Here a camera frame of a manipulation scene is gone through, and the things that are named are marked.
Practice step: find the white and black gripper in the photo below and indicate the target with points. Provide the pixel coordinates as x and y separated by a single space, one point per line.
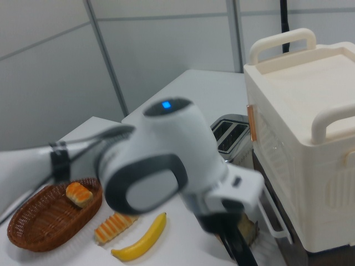
235 191

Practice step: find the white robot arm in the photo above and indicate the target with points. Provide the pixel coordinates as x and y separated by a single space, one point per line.
172 133

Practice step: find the brown bread slice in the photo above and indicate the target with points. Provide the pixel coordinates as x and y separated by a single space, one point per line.
248 227

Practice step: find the yellow banana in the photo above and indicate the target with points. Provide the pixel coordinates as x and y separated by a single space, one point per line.
144 242

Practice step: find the chrome two-slot toaster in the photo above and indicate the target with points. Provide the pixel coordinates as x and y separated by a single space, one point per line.
230 133

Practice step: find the orange striped bread roll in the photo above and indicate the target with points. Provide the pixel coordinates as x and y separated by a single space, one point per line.
113 227

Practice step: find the large cream storage box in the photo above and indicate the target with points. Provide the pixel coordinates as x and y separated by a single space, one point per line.
310 138

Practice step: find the orange glazed bread bun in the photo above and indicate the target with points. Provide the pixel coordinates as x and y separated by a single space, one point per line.
79 195

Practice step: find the brown wicker basket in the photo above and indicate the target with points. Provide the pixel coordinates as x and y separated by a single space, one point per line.
47 219

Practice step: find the black background pole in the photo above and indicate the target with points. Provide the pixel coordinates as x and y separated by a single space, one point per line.
284 25

